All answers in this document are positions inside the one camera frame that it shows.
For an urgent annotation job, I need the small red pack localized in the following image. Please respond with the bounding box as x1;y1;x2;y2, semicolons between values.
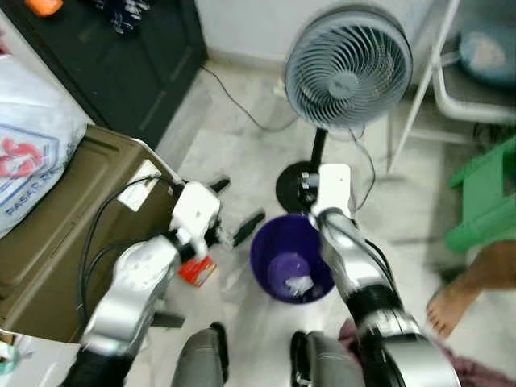
177;256;218;289

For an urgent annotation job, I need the small orange object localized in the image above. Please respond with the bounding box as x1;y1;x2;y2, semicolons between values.
24;0;65;18

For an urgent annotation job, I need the thin black fan cable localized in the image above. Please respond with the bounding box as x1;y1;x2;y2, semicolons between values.
200;64;301;135

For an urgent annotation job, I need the silver robot right leg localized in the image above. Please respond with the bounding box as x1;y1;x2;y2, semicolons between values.
289;329;365;387

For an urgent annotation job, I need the person with bare legs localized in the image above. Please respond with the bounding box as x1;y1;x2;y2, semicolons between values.
425;240;516;340

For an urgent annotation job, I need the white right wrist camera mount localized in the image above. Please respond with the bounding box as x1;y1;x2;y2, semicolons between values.
312;163;354;220

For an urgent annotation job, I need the dark patterned cloth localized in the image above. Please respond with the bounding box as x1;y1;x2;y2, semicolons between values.
91;0;152;35

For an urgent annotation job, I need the crumpled mauve cloth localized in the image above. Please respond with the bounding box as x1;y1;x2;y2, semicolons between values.
337;318;516;387

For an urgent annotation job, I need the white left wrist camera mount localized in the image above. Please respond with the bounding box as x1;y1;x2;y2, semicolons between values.
169;181;223;244

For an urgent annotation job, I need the white metal chair frame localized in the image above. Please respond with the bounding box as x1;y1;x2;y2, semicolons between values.
385;0;516;176

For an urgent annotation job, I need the teal cushion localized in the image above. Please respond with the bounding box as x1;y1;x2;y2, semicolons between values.
458;28;516;88

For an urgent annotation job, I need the silver robot left leg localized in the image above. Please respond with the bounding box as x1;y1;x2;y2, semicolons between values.
169;322;232;387

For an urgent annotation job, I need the grey standing fan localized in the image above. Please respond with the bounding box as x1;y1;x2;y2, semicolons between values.
275;5;414;215

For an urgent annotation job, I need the silver robot leg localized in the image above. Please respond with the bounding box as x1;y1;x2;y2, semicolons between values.
169;322;232;387
289;329;365;387

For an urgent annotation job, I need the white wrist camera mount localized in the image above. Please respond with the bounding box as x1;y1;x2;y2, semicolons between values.
312;163;354;220
169;181;223;244

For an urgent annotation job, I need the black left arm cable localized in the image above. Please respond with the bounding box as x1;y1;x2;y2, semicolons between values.
77;173;174;323

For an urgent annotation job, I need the purple plastic bucket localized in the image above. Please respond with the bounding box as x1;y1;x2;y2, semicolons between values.
248;213;336;306

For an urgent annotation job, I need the black table frame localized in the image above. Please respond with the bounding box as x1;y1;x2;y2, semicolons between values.
148;309;188;331

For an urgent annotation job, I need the black cabinet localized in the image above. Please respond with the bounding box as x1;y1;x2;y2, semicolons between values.
0;0;209;152

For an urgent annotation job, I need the olive green storage chest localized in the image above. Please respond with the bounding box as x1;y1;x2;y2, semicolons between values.
0;124;185;345

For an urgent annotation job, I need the white printed plastic bag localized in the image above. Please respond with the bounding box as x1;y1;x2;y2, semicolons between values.
0;52;87;239

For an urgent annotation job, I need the green plastic stool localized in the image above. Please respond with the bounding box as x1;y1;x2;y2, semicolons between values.
443;135;516;253

